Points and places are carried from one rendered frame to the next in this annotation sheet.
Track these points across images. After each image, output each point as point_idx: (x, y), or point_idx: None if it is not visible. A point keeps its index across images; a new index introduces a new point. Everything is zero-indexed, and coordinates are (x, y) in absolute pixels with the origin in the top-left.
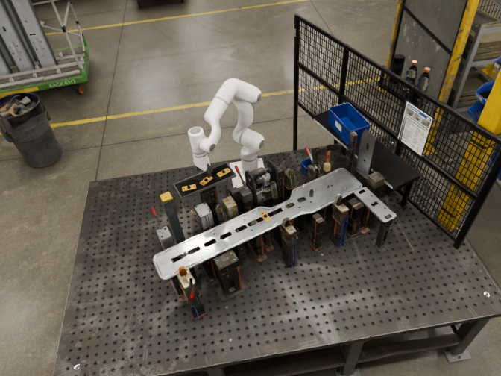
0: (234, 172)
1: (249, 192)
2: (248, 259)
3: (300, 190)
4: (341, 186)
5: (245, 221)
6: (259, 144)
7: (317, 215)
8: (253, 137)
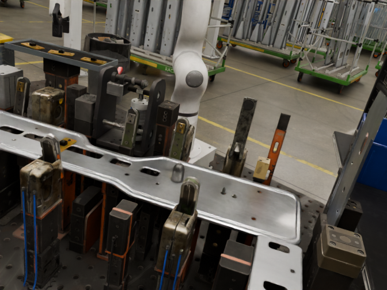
0: (101, 65)
1: (88, 102)
2: (8, 219)
3: (171, 164)
4: (247, 210)
5: (31, 130)
6: (188, 73)
7: (131, 205)
8: (188, 60)
